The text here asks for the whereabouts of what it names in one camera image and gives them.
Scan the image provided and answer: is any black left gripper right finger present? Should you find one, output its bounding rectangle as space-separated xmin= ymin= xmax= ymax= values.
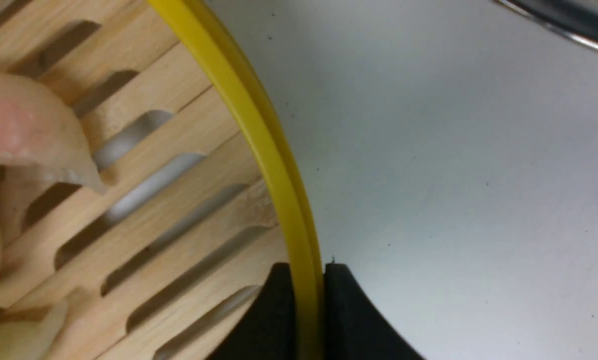
xmin=324 ymin=263 xmax=423 ymax=360

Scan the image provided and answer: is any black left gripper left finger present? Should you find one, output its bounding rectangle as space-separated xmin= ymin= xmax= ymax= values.
xmin=207 ymin=262 xmax=296 ymax=360

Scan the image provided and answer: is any yellow bamboo steamer basket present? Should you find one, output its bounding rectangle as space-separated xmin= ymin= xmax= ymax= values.
xmin=0 ymin=0 xmax=324 ymax=360

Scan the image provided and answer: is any stainless steel pot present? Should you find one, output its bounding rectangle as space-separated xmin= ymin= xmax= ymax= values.
xmin=497 ymin=0 xmax=598 ymax=52

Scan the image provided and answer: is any pink toy dumpling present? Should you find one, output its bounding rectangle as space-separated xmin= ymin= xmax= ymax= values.
xmin=0 ymin=73 xmax=106 ymax=194

